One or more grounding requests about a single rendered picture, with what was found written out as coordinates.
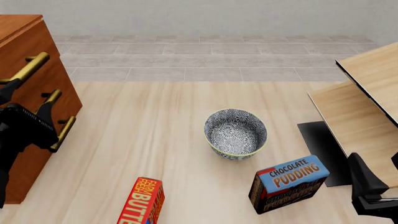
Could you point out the wooden cabinet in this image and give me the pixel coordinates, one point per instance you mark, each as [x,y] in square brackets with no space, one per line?
[18,30]

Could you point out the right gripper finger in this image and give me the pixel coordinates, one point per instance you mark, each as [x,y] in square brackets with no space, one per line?
[363,177]
[395,161]

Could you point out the chocolate pudding box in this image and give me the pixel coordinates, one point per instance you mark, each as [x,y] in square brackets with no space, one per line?
[292,177]

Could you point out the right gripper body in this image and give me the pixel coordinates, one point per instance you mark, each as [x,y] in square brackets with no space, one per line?
[376,207]

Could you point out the red butter box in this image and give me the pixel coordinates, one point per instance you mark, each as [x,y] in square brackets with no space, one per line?
[140,203]

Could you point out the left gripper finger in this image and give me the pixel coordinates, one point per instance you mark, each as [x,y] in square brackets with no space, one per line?
[48,112]
[9,89]

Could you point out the patterned black white bowl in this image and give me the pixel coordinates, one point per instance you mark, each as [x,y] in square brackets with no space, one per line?
[235,136]

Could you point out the pale wooden shelf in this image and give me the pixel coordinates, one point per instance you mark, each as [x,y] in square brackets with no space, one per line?
[363,112]

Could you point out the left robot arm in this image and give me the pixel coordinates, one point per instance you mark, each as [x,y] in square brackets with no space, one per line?
[6,177]

